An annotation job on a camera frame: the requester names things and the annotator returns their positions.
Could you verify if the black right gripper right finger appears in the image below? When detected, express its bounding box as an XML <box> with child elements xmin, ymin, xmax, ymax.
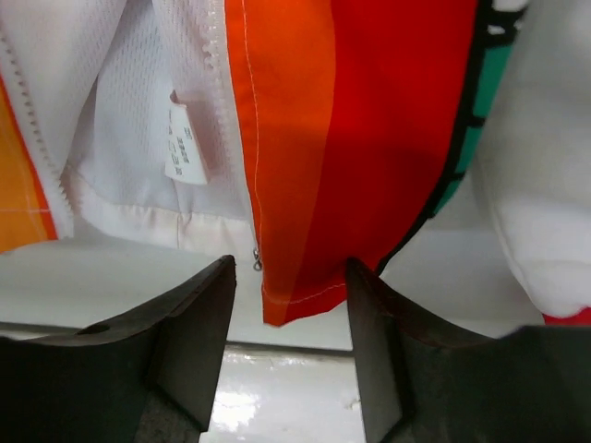
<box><xmin>345</xmin><ymin>258</ymin><xmax>590</xmax><ymax>442</ymax></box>

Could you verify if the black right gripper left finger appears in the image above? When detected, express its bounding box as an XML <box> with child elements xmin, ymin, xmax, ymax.
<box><xmin>1</xmin><ymin>256</ymin><xmax>236</xmax><ymax>442</ymax></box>

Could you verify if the white and red kids jacket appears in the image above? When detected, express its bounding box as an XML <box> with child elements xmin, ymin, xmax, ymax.
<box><xmin>1</xmin><ymin>1</ymin><xmax>590</xmax><ymax>326</ymax></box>

